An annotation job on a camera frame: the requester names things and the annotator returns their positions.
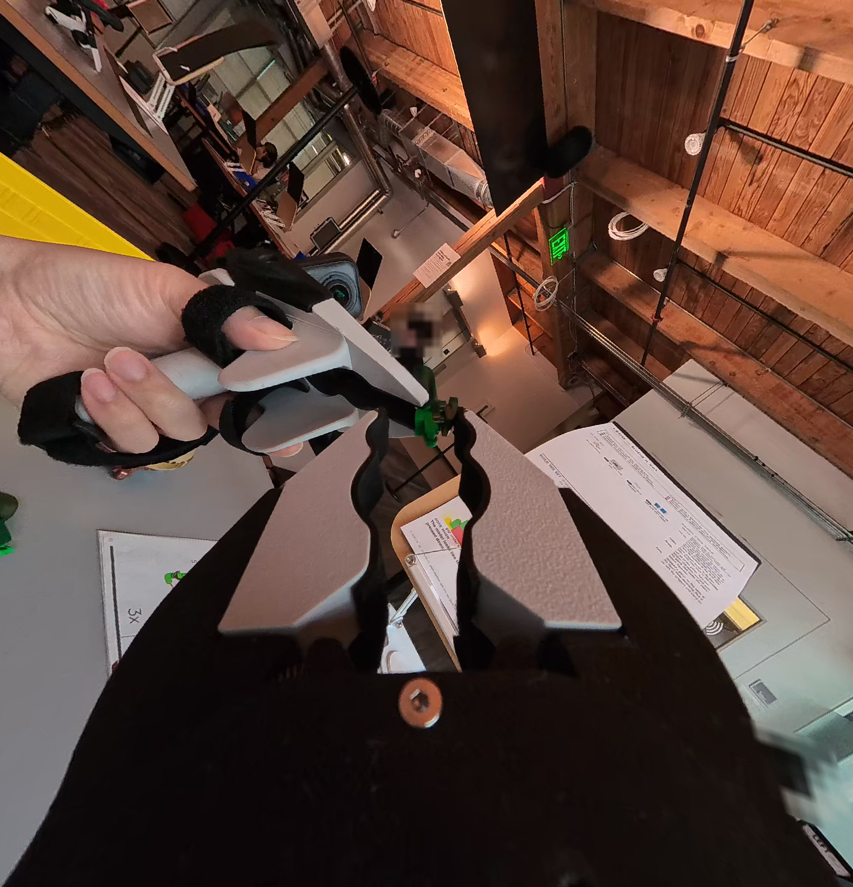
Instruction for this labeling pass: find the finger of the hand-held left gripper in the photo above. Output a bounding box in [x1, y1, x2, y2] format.
[241, 384, 364, 456]
[219, 298, 432, 411]

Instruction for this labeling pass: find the printed paper sheet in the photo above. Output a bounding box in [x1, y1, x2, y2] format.
[525, 421, 762, 630]

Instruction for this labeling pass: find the yellow plastic bin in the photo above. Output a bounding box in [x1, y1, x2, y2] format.
[0, 139, 155, 262]

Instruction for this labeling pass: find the lego instruction booklet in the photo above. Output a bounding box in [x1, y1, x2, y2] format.
[96, 529, 221, 678]

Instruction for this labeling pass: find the green lego leaf stem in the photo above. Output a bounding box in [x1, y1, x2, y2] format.
[411, 366, 465, 449]

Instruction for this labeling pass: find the clear acrylic sign holder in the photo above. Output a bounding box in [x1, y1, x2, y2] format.
[399, 495, 470, 633]

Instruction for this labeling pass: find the black overhead bar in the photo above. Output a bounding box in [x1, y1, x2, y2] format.
[440, 0, 595, 217]

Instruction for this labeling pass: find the yellow paper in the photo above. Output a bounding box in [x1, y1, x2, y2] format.
[704, 596, 765, 650]

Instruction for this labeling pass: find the person's left hand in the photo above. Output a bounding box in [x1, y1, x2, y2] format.
[0, 231, 304, 460]

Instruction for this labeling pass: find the wall poster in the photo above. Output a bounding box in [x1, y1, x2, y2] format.
[413, 243, 462, 289]

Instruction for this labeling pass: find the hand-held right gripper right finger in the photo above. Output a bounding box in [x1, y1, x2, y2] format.
[453, 412, 623, 672]

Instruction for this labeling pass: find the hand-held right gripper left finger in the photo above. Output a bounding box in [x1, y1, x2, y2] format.
[217, 409, 391, 672]

